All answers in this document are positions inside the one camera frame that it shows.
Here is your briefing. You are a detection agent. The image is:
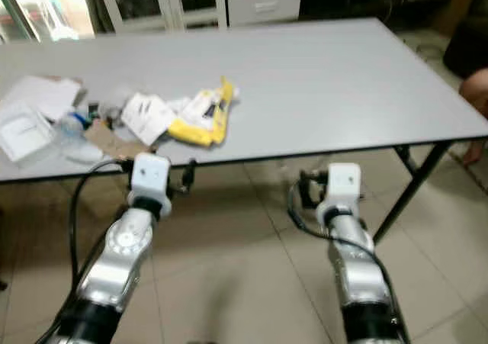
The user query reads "white drawer unit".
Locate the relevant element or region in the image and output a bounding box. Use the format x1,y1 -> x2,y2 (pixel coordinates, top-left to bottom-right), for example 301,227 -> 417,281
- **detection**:
226,0 -> 302,26

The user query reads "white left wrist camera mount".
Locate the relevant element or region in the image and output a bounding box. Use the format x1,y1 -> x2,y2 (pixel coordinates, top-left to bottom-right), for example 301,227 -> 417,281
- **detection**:
127,153 -> 172,211

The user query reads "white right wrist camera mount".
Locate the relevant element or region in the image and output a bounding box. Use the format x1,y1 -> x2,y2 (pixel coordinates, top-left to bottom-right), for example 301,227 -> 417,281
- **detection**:
316,162 -> 362,224

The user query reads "grey table with black legs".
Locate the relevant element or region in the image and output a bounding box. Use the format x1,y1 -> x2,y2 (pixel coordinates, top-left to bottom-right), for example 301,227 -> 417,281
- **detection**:
0,18 -> 488,244

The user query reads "brown cardboard piece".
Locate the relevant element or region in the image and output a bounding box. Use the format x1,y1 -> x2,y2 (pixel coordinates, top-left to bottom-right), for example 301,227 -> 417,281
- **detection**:
85,121 -> 153,160

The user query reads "glass sliding door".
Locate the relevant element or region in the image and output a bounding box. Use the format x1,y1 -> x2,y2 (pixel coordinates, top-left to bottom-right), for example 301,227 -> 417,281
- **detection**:
0,0 -> 96,43

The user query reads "white glass door cabinet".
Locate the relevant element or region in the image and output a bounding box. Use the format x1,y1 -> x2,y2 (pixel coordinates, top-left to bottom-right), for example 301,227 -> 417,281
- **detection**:
95,0 -> 227,34

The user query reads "white printed leaflet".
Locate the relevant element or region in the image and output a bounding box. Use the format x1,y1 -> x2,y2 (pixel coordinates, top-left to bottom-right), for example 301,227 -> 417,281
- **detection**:
122,92 -> 178,146

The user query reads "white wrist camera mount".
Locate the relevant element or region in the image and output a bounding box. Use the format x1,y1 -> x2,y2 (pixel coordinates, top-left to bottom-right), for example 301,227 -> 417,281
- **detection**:
127,153 -> 172,211
316,162 -> 362,224

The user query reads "yellow and white package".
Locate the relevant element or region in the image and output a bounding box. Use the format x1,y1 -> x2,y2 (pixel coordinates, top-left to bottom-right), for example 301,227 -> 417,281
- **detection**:
168,76 -> 236,148

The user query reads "white plastic tray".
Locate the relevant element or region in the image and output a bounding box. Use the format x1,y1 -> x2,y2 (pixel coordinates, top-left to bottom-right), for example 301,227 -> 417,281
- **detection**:
0,101 -> 63,164

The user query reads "clear plastic bottle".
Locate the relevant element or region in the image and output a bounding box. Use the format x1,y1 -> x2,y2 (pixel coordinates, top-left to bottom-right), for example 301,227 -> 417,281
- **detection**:
57,109 -> 104,162

